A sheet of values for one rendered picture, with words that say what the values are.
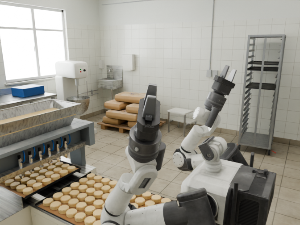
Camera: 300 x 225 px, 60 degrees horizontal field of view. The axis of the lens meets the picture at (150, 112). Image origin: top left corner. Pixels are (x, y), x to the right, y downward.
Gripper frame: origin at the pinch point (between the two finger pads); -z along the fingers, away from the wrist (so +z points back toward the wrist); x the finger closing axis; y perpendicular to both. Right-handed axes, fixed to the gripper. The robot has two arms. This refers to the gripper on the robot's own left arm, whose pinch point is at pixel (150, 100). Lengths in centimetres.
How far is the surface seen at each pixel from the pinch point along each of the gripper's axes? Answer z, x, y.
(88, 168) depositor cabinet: 111, 67, -33
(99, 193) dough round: 85, 30, -18
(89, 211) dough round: 79, 16, -20
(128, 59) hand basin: 224, 471, -43
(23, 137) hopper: 69, 49, -64
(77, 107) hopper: 67, 79, -43
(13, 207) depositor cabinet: 98, 24, -64
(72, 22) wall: 161, 480, -165
